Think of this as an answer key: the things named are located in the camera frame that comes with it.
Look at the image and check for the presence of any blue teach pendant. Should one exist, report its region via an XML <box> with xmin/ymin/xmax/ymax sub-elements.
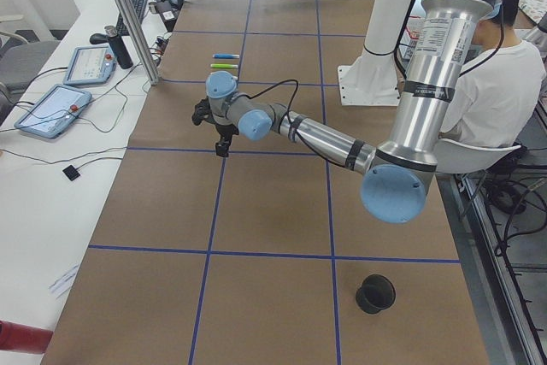
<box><xmin>14</xmin><ymin>84</ymin><xmax>92</xmax><ymax>139</ymax></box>
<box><xmin>63</xmin><ymin>44</ymin><xmax>116</xmax><ymax>86</ymax></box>

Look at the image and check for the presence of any white chair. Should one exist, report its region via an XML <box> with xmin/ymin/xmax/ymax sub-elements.
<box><xmin>433</xmin><ymin>138</ymin><xmax>521</xmax><ymax>174</ymax></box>

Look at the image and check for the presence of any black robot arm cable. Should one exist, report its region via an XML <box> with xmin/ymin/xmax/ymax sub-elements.
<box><xmin>245</xmin><ymin>79</ymin><xmax>343</xmax><ymax>168</ymax></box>

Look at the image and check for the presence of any person in white shirt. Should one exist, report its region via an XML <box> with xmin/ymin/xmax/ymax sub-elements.
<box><xmin>439</xmin><ymin>0</ymin><xmax>546</xmax><ymax>148</ymax></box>

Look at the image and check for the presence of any red fire extinguisher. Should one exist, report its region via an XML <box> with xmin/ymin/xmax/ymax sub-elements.
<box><xmin>0</xmin><ymin>321</ymin><xmax>53</xmax><ymax>354</ymax></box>

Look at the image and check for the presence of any black keyboard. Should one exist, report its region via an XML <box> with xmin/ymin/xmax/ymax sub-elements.
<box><xmin>114</xmin><ymin>0</ymin><xmax>149</xmax><ymax>37</ymax></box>

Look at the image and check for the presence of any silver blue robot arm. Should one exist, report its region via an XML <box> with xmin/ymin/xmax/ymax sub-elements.
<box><xmin>192</xmin><ymin>0</ymin><xmax>501</xmax><ymax>224</ymax></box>

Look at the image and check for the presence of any near blue teach pendant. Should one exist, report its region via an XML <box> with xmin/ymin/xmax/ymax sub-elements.
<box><xmin>14</xmin><ymin>84</ymin><xmax>92</xmax><ymax>139</ymax></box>

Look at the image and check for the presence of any black water bottle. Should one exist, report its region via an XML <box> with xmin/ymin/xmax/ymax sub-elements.
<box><xmin>104</xmin><ymin>25</ymin><xmax>133</xmax><ymax>69</ymax></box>

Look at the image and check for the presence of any black computer mouse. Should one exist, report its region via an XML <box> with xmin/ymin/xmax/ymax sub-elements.
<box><xmin>89</xmin><ymin>32</ymin><xmax>108</xmax><ymax>44</ymax></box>

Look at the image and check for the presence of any aluminium frame post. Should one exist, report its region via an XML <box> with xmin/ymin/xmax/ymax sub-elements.
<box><xmin>115</xmin><ymin>0</ymin><xmax>159</xmax><ymax>85</ymax></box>

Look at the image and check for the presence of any green highlighter pen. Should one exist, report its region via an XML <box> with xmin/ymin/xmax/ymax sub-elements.
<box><xmin>209</xmin><ymin>63</ymin><xmax>239</xmax><ymax>70</ymax></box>

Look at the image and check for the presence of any small black square device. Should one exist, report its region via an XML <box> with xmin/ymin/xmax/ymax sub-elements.
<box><xmin>62</xmin><ymin>165</ymin><xmax>80</xmax><ymax>181</ymax></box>

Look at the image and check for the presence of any near black mesh pen cup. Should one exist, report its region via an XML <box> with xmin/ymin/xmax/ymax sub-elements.
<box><xmin>356</xmin><ymin>274</ymin><xmax>397</xmax><ymax>315</ymax></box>

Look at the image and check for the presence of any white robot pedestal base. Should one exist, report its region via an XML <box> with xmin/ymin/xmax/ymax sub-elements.
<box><xmin>338</xmin><ymin>0</ymin><xmax>414</xmax><ymax>106</ymax></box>

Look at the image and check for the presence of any far blue teach pendant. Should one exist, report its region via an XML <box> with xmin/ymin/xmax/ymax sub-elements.
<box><xmin>63</xmin><ymin>44</ymin><xmax>116</xmax><ymax>86</ymax></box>

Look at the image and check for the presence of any blue highlighter pen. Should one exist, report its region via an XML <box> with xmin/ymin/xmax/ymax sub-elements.
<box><xmin>213</xmin><ymin>53</ymin><xmax>240</xmax><ymax>60</ymax></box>

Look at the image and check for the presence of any brown paper table cover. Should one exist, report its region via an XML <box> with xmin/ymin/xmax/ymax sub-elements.
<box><xmin>44</xmin><ymin>0</ymin><xmax>489</xmax><ymax>364</ymax></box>

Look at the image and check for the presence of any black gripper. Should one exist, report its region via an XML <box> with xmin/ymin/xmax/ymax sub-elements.
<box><xmin>215</xmin><ymin>124</ymin><xmax>238</xmax><ymax>157</ymax></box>

